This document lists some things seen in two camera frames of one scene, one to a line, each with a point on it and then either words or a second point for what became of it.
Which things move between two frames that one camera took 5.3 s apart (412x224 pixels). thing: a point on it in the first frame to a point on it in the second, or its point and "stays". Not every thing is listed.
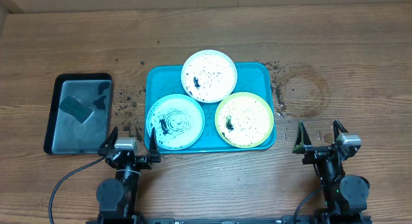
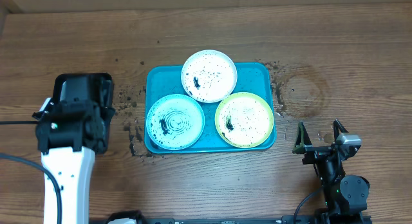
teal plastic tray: x=162 y=78 stays
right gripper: x=303 y=141 stays
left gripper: x=143 y=163 to x=107 y=111
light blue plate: x=177 y=120 stays
